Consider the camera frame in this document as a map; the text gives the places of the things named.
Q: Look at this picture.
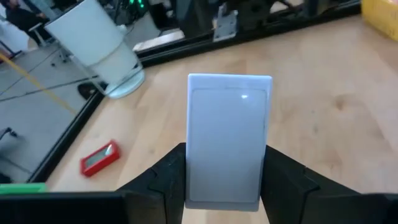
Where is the red card case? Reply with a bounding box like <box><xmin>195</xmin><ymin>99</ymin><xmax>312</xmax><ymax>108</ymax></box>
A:
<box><xmin>79</xmin><ymin>139</ymin><xmax>121</xmax><ymax>179</ymax></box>

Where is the green plastic basket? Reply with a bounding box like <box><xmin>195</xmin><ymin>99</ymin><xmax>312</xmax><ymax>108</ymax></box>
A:
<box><xmin>0</xmin><ymin>182</ymin><xmax>49</xmax><ymax>195</ymax></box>

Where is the black table edge rail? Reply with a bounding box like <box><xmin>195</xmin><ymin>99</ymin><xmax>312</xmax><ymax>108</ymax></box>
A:
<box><xmin>27</xmin><ymin>1</ymin><xmax>363</xmax><ymax>184</ymax></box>

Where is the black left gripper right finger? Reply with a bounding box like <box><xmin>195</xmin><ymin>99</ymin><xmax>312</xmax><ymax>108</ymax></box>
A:
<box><xmin>260</xmin><ymin>144</ymin><xmax>398</xmax><ymax>224</ymax></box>

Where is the yellow plastic basket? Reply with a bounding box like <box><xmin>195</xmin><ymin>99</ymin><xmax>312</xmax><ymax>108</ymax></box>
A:
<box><xmin>360</xmin><ymin>0</ymin><xmax>398</xmax><ymax>43</ymax></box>

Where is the black cable loop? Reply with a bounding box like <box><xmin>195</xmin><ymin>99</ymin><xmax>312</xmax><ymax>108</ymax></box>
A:
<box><xmin>76</xmin><ymin>82</ymin><xmax>105</xmax><ymax>101</ymax></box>

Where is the white card case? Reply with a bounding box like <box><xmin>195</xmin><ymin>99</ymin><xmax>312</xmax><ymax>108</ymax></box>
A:
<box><xmin>185</xmin><ymin>73</ymin><xmax>274</xmax><ymax>213</ymax></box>

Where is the yellow hanging cable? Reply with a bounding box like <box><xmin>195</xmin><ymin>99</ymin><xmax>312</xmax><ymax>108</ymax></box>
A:
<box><xmin>0</xmin><ymin>52</ymin><xmax>79</xmax><ymax>116</ymax></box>

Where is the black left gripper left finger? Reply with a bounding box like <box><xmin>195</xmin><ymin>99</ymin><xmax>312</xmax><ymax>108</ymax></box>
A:
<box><xmin>0</xmin><ymin>142</ymin><xmax>187</xmax><ymax>224</ymax></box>

